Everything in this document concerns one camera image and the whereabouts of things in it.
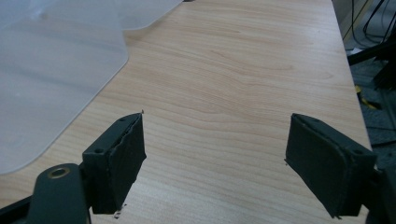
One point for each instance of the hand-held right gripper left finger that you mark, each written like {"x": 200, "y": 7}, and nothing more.
{"x": 116, "y": 161}

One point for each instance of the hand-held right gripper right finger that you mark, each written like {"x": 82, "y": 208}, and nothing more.
{"x": 323, "y": 165}

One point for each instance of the yellow and black floor tape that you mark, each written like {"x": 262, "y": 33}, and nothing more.
{"x": 364, "y": 99}

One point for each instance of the translucent white plastic sheet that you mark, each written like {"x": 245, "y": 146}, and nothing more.
{"x": 53, "y": 71}

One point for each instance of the black metal stand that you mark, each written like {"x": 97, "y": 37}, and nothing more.
{"x": 373, "y": 59}

